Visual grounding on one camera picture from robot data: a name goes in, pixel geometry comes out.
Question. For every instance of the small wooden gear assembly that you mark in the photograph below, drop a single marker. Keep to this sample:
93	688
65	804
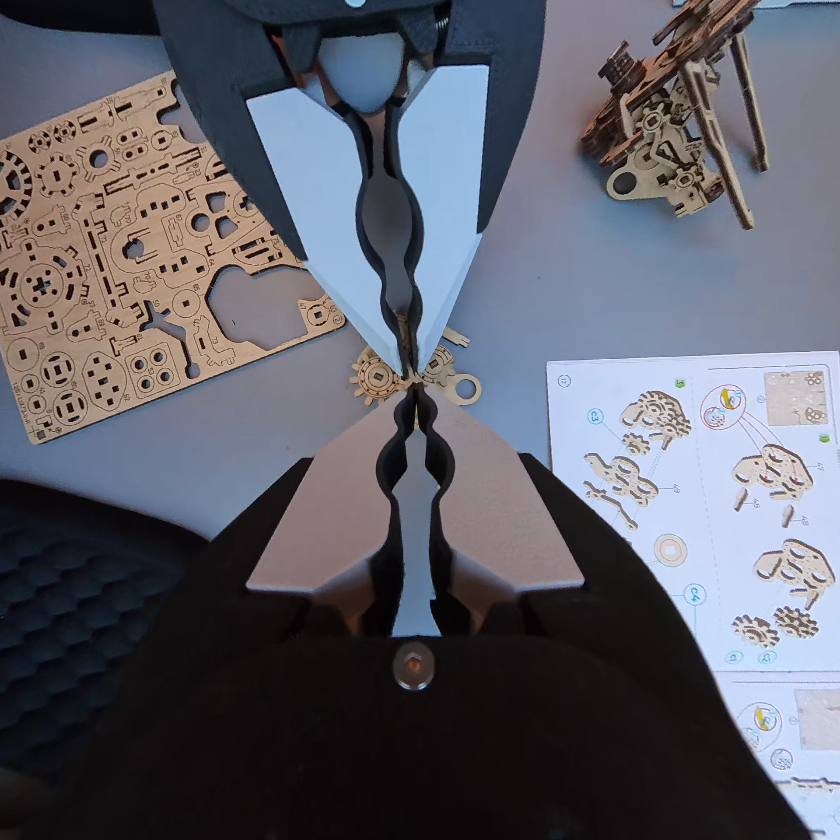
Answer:
364	387

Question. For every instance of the partly built wooden model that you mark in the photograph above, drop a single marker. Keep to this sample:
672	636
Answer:
656	164

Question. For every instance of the white instruction booklet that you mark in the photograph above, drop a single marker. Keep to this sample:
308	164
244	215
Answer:
695	472

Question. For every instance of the grey desk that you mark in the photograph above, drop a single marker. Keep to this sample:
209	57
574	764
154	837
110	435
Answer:
558	275

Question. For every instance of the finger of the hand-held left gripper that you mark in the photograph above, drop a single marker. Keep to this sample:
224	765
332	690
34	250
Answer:
302	177
453	164

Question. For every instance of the black padded chair armrest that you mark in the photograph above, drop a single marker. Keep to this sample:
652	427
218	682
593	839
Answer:
65	12
65	590

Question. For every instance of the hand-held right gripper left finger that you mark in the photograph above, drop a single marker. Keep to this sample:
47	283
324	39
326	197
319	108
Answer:
334	525

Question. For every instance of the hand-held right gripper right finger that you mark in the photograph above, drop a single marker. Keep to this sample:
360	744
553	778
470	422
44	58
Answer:
499	525

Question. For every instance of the laser-cut plywood parts sheet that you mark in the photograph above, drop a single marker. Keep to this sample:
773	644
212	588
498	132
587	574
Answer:
186	294

